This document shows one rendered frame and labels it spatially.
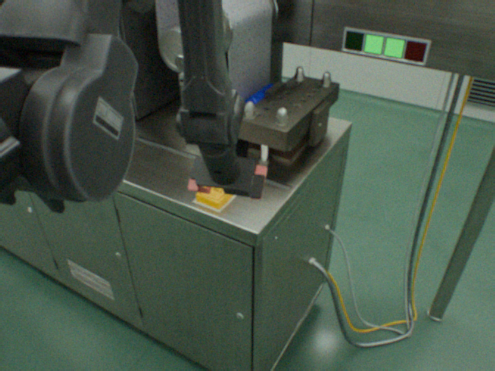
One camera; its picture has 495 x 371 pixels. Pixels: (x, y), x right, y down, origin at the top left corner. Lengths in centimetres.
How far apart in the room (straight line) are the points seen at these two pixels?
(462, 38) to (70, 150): 116
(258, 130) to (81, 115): 93
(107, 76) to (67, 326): 185
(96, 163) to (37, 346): 182
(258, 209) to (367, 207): 161
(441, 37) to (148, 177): 89
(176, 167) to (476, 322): 152
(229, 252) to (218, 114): 59
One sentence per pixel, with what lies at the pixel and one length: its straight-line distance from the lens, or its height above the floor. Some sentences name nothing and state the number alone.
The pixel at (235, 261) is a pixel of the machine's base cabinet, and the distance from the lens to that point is 113.
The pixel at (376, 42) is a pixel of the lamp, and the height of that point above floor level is 119.
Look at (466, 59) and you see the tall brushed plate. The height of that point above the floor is 118.
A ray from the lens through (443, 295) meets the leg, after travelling 198.
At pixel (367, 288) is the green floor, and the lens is 212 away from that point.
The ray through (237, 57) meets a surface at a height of 117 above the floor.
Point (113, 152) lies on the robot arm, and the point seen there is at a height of 142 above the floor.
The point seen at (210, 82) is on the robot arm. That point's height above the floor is 134.
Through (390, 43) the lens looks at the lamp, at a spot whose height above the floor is 119.
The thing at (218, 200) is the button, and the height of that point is 92.
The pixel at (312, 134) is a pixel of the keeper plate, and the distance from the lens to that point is 127.
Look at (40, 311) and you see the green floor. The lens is 217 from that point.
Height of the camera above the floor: 155
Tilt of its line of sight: 35 degrees down
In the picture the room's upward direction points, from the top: straight up
